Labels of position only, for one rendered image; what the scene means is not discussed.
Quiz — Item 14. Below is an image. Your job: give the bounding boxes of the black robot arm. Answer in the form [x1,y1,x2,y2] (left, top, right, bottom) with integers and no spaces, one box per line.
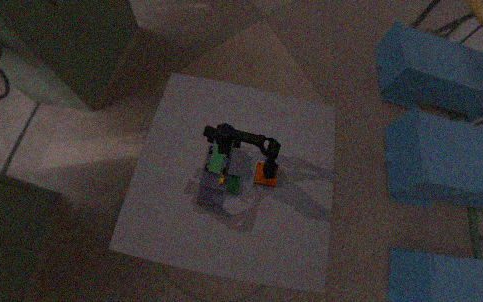
[203,123,281,179]

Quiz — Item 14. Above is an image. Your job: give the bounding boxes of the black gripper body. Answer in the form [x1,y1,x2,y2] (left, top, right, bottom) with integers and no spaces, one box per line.
[207,137,241,148]

